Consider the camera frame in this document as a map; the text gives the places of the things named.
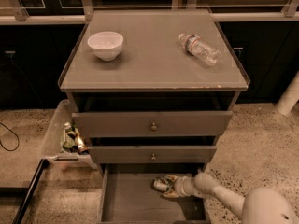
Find green 7up can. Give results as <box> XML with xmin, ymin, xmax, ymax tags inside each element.
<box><xmin>152</xmin><ymin>177</ymin><xmax>170</xmax><ymax>192</ymax></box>

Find black cable on floor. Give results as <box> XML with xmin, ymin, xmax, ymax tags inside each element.
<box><xmin>0</xmin><ymin>122</ymin><xmax>21</xmax><ymax>152</ymax></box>

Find grey middle drawer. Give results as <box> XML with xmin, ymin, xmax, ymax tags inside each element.
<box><xmin>89</xmin><ymin>146</ymin><xmax>216</xmax><ymax>164</ymax></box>

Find brass middle drawer knob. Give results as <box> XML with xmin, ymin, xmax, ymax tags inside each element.
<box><xmin>150</xmin><ymin>153</ymin><xmax>156</xmax><ymax>161</ymax></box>

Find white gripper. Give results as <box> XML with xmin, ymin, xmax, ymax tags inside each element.
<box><xmin>162</xmin><ymin>175</ymin><xmax>196</xmax><ymax>198</ymax></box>

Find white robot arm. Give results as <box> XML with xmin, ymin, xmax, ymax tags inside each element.
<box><xmin>153</xmin><ymin>173</ymin><xmax>299</xmax><ymax>224</ymax></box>

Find grey top drawer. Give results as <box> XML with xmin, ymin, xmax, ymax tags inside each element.
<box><xmin>72</xmin><ymin>111</ymin><xmax>233</xmax><ymax>137</ymax></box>

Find clear plastic storage bin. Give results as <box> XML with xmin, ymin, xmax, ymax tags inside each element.
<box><xmin>40</xmin><ymin>99</ymin><xmax>97</xmax><ymax>170</ymax></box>

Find grey drawer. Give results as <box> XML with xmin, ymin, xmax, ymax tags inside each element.
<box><xmin>72</xmin><ymin>111</ymin><xmax>233</xmax><ymax>137</ymax></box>
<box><xmin>89</xmin><ymin>146</ymin><xmax>216</xmax><ymax>164</ymax></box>
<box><xmin>97</xmin><ymin>164</ymin><xmax>210</xmax><ymax>224</ymax></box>

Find brass drawer knob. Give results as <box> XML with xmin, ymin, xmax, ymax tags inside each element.
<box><xmin>150</xmin><ymin>122</ymin><xmax>158</xmax><ymax>132</ymax></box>
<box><xmin>150</xmin><ymin>153</ymin><xmax>156</xmax><ymax>161</ymax></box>

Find white ceramic bowl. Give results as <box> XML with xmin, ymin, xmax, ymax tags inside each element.
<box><xmin>87</xmin><ymin>31</ymin><xmax>124</xmax><ymax>61</ymax></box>

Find clear plastic water bottle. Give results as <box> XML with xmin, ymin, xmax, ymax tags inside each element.
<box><xmin>178</xmin><ymin>34</ymin><xmax>221</xmax><ymax>66</ymax></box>

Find grey bottom drawer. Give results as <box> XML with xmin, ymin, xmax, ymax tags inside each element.
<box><xmin>97</xmin><ymin>164</ymin><xmax>210</xmax><ymax>224</ymax></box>

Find black floor rail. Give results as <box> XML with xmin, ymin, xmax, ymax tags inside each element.
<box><xmin>12</xmin><ymin>159</ymin><xmax>49</xmax><ymax>224</ymax></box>

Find white pipe post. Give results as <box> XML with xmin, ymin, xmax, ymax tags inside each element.
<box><xmin>276</xmin><ymin>71</ymin><xmax>299</xmax><ymax>115</ymax></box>

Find grey drawer cabinet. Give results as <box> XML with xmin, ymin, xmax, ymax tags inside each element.
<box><xmin>57</xmin><ymin>8</ymin><xmax>251</xmax><ymax>224</ymax></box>

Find small bottles in bin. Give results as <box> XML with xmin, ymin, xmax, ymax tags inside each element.
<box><xmin>61</xmin><ymin>122</ymin><xmax>89</xmax><ymax>155</ymax></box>

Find brass top drawer knob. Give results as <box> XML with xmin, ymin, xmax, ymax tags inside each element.
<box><xmin>150</xmin><ymin>122</ymin><xmax>158</xmax><ymax>132</ymax></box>

